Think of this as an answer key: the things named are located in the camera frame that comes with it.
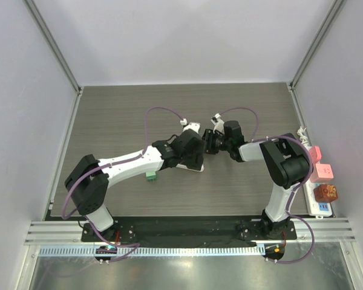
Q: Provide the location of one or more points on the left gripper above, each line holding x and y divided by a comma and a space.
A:
196, 159

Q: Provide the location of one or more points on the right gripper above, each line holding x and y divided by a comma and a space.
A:
210, 142

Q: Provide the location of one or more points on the white triangular socket adapter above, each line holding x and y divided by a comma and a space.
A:
191, 168

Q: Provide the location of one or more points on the green plug cube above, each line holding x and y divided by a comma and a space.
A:
151, 176

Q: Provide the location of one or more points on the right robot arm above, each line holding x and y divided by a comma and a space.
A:
288, 163

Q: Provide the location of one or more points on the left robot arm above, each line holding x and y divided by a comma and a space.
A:
89, 181

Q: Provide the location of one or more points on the red plug cube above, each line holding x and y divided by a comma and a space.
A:
315, 154

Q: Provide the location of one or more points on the pink plug cube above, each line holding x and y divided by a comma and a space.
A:
321, 173

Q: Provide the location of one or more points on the brown orange plug cube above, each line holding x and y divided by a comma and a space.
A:
326, 193

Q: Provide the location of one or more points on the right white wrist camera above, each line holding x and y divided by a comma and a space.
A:
218, 123

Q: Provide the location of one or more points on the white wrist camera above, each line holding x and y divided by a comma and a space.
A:
218, 123
194, 126

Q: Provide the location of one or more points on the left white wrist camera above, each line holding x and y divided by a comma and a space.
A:
194, 126

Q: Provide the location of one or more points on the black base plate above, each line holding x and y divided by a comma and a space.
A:
197, 231

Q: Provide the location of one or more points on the white slotted cable duct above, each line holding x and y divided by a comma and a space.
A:
107, 251

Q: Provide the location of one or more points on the aluminium front rail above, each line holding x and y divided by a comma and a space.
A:
69, 232

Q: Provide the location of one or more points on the right aluminium corner post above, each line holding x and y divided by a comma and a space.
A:
324, 28

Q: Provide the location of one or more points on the aluminium corner post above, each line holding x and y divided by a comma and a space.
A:
324, 28
47, 35

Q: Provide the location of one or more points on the left aluminium corner post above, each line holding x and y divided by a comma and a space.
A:
47, 35

